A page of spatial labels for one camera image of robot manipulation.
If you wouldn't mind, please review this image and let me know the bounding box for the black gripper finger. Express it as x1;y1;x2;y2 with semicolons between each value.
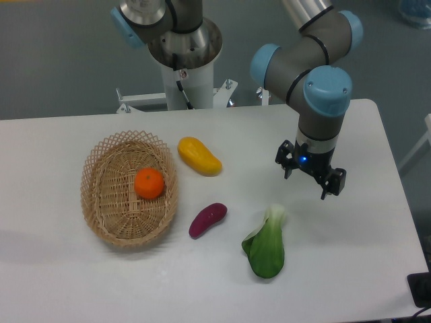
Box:
320;167;347;200
275;140;294;179

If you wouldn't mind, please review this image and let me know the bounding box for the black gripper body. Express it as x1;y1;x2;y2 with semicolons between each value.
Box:
290;143;334;184

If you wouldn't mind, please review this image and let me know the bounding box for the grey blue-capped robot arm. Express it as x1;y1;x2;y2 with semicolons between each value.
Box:
110;1;363;196

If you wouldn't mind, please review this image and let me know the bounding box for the woven wicker basket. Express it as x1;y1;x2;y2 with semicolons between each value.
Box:
80;131;178;247

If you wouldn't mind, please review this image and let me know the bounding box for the yellow mango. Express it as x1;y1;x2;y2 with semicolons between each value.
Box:
177;137;223;177

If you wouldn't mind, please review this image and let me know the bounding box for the green bok choy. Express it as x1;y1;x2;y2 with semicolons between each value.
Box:
241;204;286;279

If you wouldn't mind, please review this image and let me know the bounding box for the purple sweet potato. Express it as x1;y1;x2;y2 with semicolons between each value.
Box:
189;203;228;239

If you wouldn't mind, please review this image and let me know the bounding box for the white furniture at right edge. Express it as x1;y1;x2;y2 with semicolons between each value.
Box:
397;114;430;176

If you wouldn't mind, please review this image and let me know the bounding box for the black device at table edge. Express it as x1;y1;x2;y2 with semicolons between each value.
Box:
407;273;430;308

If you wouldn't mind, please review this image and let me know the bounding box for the orange fruit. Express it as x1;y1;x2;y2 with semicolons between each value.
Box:
134;168;164;199

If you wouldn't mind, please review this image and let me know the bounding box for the blue object top right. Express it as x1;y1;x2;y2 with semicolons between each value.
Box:
398;0;430;30

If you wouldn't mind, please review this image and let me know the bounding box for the black cable on pedestal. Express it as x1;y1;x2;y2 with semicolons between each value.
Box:
172;52;195;110

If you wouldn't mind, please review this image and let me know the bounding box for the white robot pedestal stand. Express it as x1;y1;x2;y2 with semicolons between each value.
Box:
116;16;272;114

